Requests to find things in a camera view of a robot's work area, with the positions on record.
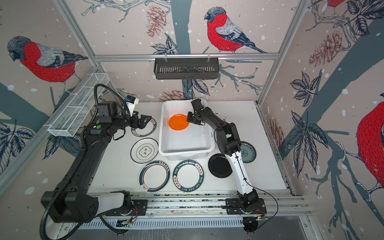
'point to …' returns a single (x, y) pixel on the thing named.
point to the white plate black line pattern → (144, 150)
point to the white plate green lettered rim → (188, 175)
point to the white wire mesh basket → (70, 118)
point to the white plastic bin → (180, 139)
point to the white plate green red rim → (154, 176)
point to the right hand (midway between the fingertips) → (188, 120)
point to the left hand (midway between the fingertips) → (142, 113)
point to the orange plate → (178, 122)
